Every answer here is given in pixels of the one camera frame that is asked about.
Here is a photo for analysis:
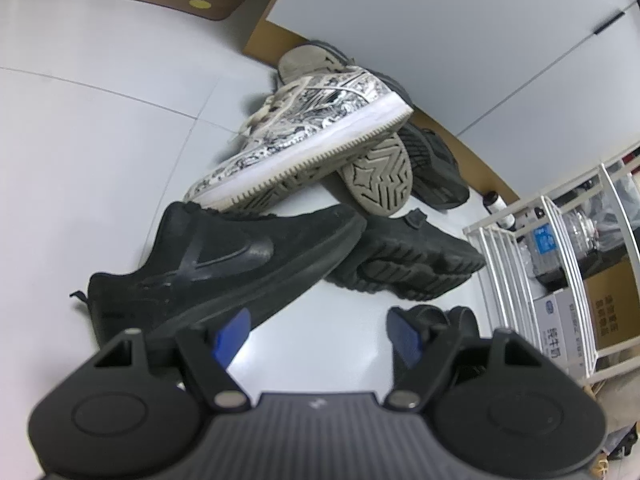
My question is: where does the black chunky sole shoe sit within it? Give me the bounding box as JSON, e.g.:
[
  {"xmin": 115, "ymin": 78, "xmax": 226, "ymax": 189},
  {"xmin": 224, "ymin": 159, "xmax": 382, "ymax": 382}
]
[{"xmin": 325, "ymin": 208, "xmax": 487, "ymax": 295}]

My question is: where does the small white bottle dark cap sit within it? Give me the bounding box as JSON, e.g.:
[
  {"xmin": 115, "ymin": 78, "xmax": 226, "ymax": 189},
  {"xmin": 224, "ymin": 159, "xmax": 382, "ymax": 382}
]
[{"xmin": 482, "ymin": 191, "xmax": 516, "ymax": 231}]

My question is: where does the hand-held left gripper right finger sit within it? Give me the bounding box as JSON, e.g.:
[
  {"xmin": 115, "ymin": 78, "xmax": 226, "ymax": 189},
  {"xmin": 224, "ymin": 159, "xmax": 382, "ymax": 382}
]
[{"xmin": 384, "ymin": 307, "xmax": 551, "ymax": 413}]

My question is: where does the black lace-up sneaker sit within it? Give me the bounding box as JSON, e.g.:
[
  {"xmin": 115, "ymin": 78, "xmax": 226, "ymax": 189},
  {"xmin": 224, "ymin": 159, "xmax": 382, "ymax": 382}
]
[{"xmin": 70, "ymin": 201, "xmax": 368, "ymax": 356}]

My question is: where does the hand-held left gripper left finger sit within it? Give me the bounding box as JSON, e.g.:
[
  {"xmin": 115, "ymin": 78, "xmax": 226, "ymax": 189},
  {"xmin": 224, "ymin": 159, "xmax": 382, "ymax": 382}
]
[{"xmin": 92, "ymin": 308, "xmax": 252, "ymax": 415}]

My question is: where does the white patterned sneaker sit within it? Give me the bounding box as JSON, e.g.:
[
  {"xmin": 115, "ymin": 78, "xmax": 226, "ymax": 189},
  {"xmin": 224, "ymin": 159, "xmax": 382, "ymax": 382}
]
[
  {"xmin": 336, "ymin": 132, "xmax": 413, "ymax": 218},
  {"xmin": 184, "ymin": 44, "xmax": 415, "ymax": 212}
]

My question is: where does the clear plastic water bottle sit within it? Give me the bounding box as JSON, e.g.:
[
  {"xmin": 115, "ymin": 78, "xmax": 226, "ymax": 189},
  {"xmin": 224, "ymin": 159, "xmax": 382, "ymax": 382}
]
[{"xmin": 520, "ymin": 205, "xmax": 601, "ymax": 291}]

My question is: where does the white milk carton box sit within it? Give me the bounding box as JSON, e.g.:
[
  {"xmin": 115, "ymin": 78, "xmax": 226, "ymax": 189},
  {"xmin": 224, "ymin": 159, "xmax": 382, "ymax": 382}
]
[{"xmin": 532, "ymin": 287, "xmax": 601, "ymax": 381}]

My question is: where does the white shoe rack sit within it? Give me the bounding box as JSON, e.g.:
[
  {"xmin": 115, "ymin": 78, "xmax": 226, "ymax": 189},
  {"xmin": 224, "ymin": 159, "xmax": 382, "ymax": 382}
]
[{"xmin": 462, "ymin": 152, "xmax": 640, "ymax": 386}]

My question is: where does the clear plastic bag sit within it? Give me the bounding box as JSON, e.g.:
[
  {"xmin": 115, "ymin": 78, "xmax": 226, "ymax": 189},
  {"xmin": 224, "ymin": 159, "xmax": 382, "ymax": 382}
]
[{"xmin": 585, "ymin": 170, "xmax": 640, "ymax": 256}]

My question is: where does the brown cardboard box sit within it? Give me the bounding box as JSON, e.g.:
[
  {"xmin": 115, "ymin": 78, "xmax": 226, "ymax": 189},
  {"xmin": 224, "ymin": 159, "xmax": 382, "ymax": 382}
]
[{"xmin": 582, "ymin": 255, "xmax": 640, "ymax": 356}]

